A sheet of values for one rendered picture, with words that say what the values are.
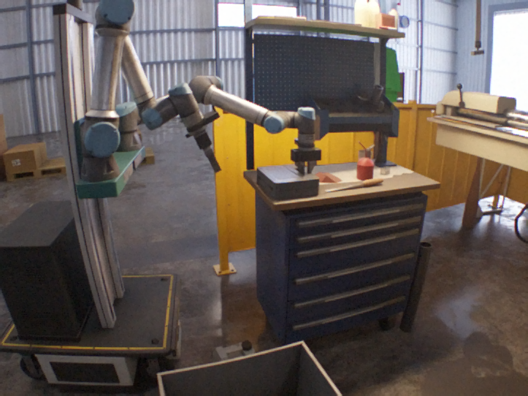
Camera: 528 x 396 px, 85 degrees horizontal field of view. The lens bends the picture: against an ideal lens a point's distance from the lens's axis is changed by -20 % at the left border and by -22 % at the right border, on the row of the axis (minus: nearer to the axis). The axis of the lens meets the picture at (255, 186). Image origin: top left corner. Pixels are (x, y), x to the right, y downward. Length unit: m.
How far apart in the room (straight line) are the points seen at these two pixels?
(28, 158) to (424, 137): 5.86
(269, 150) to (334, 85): 0.82
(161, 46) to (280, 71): 11.18
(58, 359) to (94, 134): 1.13
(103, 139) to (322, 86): 1.23
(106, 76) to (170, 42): 11.80
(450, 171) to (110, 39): 3.40
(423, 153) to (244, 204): 1.80
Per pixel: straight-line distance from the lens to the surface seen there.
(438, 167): 3.69
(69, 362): 1.82
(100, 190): 1.29
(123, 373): 1.78
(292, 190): 1.45
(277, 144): 2.57
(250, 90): 1.79
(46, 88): 13.27
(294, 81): 1.88
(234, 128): 2.45
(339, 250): 1.64
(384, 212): 1.66
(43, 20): 13.45
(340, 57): 2.00
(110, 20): 1.14
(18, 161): 6.54
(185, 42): 12.99
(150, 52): 12.84
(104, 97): 1.14
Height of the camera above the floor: 1.44
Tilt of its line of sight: 18 degrees down
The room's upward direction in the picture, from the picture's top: 1 degrees counter-clockwise
